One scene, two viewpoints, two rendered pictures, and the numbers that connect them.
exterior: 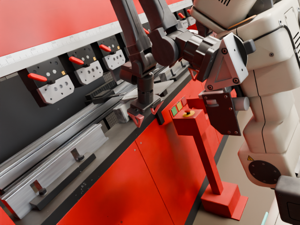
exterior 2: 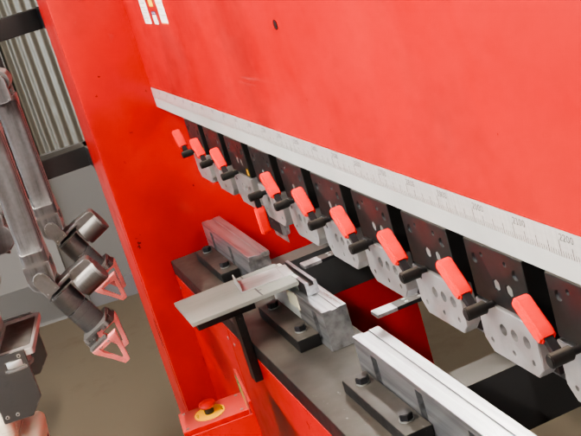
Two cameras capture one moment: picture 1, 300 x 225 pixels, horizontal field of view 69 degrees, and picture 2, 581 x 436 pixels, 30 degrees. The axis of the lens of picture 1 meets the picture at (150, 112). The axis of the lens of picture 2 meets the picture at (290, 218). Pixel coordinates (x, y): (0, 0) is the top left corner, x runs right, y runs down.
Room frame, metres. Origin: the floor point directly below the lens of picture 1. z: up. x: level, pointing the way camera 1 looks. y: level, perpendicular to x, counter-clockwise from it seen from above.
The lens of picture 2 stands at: (2.72, -1.89, 1.83)
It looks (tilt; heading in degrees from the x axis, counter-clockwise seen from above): 16 degrees down; 125
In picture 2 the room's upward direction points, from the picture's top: 17 degrees counter-clockwise
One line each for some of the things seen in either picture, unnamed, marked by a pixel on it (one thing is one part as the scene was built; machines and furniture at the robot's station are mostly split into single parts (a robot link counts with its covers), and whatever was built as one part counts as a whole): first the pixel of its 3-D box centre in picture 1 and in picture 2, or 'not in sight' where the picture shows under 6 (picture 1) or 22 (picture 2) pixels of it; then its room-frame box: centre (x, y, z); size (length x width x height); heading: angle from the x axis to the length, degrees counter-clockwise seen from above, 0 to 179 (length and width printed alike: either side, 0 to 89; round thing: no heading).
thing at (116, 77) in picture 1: (119, 74); (277, 220); (1.30, 0.08, 1.13); 0.10 x 0.02 x 0.10; 140
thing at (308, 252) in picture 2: not in sight; (379, 246); (1.19, 0.66, 0.81); 0.64 x 0.08 x 0.14; 50
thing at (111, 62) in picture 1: (107, 54); (257, 166); (1.27, 0.09, 1.26); 0.15 x 0.09 x 0.17; 140
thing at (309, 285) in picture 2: (131, 93); (297, 277); (1.31, 0.06, 0.99); 0.20 x 0.03 x 0.03; 140
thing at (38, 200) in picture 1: (66, 177); (217, 264); (0.80, 0.42, 0.89); 0.30 x 0.05 x 0.03; 140
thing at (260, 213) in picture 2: not in sight; (263, 212); (1.37, -0.07, 1.20); 0.04 x 0.02 x 0.10; 50
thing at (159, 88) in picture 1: (147, 90); (235, 293); (1.20, -0.03, 1.00); 0.26 x 0.18 x 0.01; 50
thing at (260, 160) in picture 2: (127, 44); (284, 179); (1.43, -0.03, 1.26); 0.15 x 0.09 x 0.17; 140
